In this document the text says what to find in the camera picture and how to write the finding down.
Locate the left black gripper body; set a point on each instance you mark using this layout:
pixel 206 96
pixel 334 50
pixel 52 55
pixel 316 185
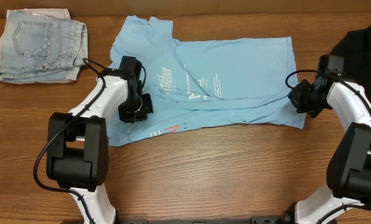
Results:
pixel 136 111

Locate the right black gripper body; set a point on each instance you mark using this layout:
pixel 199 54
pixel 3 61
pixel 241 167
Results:
pixel 302 99

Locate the light blue printed t-shirt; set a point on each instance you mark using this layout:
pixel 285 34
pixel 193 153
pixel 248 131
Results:
pixel 201 84

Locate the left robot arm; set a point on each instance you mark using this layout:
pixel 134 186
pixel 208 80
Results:
pixel 77 149

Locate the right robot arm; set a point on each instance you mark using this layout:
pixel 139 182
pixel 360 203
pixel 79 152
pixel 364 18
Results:
pixel 348 175

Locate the black t-shirt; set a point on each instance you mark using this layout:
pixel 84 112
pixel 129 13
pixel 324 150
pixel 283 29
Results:
pixel 355 48

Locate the folded light denim shorts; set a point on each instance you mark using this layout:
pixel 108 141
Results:
pixel 42 49

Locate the folded pale pink garment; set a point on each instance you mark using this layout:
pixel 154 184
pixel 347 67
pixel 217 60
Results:
pixel 54 14

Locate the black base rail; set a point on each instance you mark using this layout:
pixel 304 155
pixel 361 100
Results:
pixel 272 219

